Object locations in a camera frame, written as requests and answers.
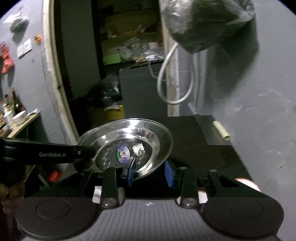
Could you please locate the white ceramic bowl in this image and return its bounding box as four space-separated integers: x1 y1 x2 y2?
198 178 261 204

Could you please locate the steel plate with sticker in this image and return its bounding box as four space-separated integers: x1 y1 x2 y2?
78 118 174 179

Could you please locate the wooden side shelf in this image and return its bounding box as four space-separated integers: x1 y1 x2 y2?
1 113 39 138

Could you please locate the white bowl on shelf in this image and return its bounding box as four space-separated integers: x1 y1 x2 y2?
13 110 27 126

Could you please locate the white pump bottle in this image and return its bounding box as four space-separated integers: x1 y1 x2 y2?
4 108 14 126

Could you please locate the dark glass bottle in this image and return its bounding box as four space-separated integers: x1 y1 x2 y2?
11 88 26 114

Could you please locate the yellow bin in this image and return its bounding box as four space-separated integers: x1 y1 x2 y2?
103 104 125 121

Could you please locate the black garbage bag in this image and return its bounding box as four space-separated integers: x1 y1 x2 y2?
97 74 122 109

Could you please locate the dark grey cabinet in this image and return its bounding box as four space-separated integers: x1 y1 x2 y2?
119 63 167 119

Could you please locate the green box on shelf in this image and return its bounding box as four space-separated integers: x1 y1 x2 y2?
102 54 121 65

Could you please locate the plastic bag hanging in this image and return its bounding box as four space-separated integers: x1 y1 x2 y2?
162 0 255 53

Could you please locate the red bag on wall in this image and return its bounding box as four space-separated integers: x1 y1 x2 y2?
1 42 15 75

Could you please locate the white wall switch plate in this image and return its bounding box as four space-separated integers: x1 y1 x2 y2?
16 39 32 58

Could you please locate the orange wall hook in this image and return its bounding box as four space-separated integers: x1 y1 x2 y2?
34 34 42 45

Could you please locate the white hose loop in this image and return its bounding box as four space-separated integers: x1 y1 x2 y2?
157 41 194 105

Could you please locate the small bag on wall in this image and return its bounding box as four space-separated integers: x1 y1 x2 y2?
10 16 28 33

